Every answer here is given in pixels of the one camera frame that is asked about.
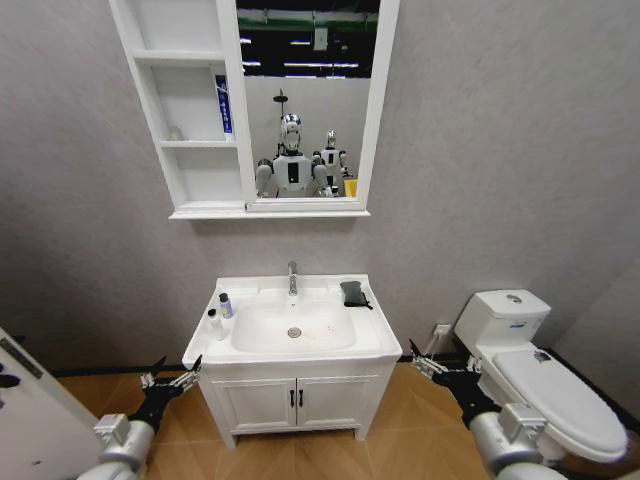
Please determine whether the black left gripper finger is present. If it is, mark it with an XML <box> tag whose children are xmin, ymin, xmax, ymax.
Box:
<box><xmin>140</xmin><ymin>355</ymin><xmax>168</xmax><ymax>390</ymax></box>
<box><xmin>170</xmin><ymin>354</ymin><xmax>204</xmax><ymax>395</ymax></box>

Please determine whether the white facial cleanser bottle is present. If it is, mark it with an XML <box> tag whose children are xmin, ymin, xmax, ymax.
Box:
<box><xmin>207</xmin><ymin>308</ymin><xmax>228</xmax><ymax>343</ymax></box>

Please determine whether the dark grey towel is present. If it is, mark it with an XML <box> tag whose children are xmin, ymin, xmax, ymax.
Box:
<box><xmin>339</xmin><ymin>280</ymin><xmax>375</xmax><ymax>312</ymax></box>

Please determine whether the white vanity cabinet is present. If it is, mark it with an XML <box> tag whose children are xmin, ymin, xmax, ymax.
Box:
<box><xmin>198</xmin><ymin>358</ymin><xmax>399</xmax><ymax>450</ymax></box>

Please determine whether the white washbasin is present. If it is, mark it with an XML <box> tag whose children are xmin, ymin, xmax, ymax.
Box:
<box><xmin>182</xmin><ymin>273</ymin><xmax>404</xmax><ymax>370</ymax></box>

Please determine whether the white toilet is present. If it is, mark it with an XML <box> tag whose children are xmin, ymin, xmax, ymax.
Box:
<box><xmin>453</xmin><ymin>288</ymin><xmax>631</xmax><ymax>465</ymax></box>

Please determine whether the white vanity door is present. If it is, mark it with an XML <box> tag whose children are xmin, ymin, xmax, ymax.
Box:
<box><xmin>211</xmin><ymin>377</ymin><xmax>298</xmax><ymax>436</ymax></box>
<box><xmin>295</xmin><ymin>374</ymin><xmax>382</xmax><ymax>432</ymax></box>

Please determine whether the blue toothpaste box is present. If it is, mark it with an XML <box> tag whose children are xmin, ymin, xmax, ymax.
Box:
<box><xmin>214</xmin><ymin>74</ymin><xmax>236</xmax><ymax>143</ymax></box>

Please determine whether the white wall cabinet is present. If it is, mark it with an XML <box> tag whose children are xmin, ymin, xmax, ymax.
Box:
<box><xmin>108</xmin><ymin>0</ymin><xmax>402</xmax><ymax>222</ymax></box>

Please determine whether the wall mirror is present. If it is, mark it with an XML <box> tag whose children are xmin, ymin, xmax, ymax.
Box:
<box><xmin>235</xmin><ymin>0</ymin><xmax>382</xmax><ymax>201</ymax></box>

